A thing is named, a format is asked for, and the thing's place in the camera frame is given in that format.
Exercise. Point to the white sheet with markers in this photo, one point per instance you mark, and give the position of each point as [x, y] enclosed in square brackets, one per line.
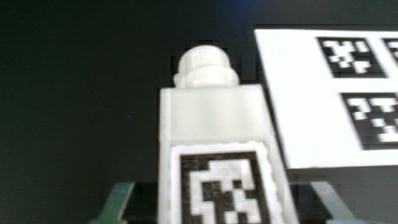
[331, 73]

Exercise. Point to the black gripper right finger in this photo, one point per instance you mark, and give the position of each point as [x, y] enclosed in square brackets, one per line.
[342, 215]

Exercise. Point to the white table leg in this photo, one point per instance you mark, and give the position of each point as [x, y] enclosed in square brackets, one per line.
[223, 184]

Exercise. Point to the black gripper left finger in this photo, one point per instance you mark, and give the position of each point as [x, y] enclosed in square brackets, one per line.
[113, 210]

